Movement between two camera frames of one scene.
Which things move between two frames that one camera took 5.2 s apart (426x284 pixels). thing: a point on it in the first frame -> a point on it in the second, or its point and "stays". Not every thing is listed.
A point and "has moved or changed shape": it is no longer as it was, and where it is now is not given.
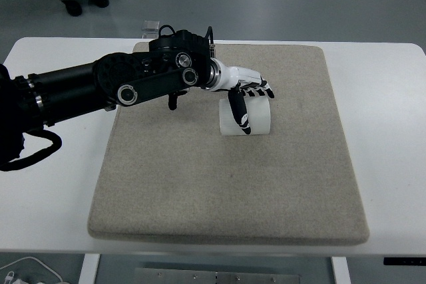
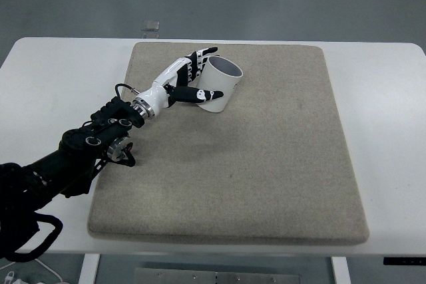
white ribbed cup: (258, 111) has moved or changed shape
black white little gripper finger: (268, 90) -> (189, 77)
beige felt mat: (168, 176) stays
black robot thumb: (236, 98) -> (189, 94)
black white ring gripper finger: (261, 91) -> (194, 73)
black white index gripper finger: (251, 92) -> (195, 55)
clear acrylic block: (150, 29) stays
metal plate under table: (145, 275) stays
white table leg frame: (89, 269) stays
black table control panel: (407, 261) stays
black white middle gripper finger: (259, 90) -> (195, 65)
